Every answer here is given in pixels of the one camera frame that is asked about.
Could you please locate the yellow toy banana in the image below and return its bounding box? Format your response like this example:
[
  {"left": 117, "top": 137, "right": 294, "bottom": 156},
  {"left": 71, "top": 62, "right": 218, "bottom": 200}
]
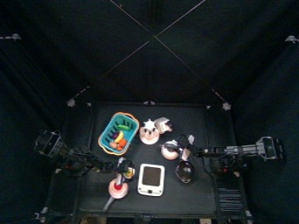
[{"left": 114, "top": 130, "right": 126, "bottom": 144}]

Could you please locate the white toy appliance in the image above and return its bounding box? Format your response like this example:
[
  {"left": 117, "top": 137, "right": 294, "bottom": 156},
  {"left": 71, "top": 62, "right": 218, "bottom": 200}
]
[{"left": 154, "top": 116, "right": 174, "bottom": 135}]

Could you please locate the blue basket with orange rim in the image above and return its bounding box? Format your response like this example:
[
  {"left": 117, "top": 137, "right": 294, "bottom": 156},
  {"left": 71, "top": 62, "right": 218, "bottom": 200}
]
[{"left": 98, "top": 111, "right": 141, "bottom": 156}]

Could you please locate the white printed label sticker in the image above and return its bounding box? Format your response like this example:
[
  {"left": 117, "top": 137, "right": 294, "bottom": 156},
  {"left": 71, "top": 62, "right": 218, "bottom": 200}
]
[{"left": 218, "top": 187, "right": 243, "bottom": 213}]

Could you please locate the pink toy pan grey handle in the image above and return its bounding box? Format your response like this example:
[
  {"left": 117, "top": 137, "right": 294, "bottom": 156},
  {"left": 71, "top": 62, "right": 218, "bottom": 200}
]
[{"left": 102, "top": 178, "right": 130, "bottom": 212}]

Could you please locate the black toy pan grey handle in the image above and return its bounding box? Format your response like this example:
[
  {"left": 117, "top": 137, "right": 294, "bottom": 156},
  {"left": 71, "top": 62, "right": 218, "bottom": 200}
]
[{"left": 174, "top": 134, "right": 197, "bottom": 185}]

